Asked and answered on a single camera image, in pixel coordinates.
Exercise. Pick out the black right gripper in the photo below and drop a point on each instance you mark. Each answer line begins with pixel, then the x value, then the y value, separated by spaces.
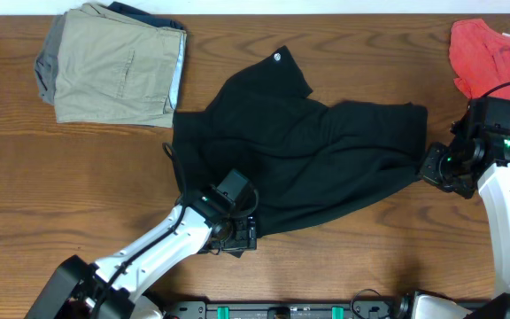
pixel 428 171

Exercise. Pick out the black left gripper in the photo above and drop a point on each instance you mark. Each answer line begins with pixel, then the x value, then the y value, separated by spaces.
pixel 247 239

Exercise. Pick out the black pants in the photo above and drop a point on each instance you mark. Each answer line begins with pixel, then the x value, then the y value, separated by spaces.
pixel 311 163

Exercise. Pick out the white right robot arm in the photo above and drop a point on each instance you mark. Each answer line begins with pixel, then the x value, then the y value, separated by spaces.
pixel 494 190

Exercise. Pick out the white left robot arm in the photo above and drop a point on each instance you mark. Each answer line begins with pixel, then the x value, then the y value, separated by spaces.
pixel 113 286

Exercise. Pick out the red shirt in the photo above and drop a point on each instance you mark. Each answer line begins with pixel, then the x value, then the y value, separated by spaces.
pixel 480 57

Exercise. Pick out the folded khaki pants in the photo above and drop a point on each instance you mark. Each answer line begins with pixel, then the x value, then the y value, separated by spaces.
pixel 114 69

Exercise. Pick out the folded dark navy garment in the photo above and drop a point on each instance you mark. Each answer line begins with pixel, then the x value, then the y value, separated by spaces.
pixel 144 17

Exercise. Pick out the folded grey garment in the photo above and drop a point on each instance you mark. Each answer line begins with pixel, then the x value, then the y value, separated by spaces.
pixel 46 62

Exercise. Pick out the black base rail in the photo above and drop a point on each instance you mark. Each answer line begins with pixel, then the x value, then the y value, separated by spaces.
pixel 356 309

